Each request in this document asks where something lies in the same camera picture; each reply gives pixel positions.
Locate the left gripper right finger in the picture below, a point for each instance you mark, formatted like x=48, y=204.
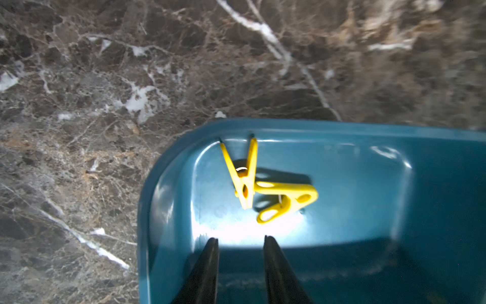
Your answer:
x=282, y=283

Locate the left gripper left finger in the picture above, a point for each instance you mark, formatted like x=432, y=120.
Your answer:
x=202, y=284

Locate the yellow clothespin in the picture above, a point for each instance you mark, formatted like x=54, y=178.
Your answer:
x=292, y=198
x=243, y=180

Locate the teal plastic storage box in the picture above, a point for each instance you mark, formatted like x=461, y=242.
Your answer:
x=400, y=216

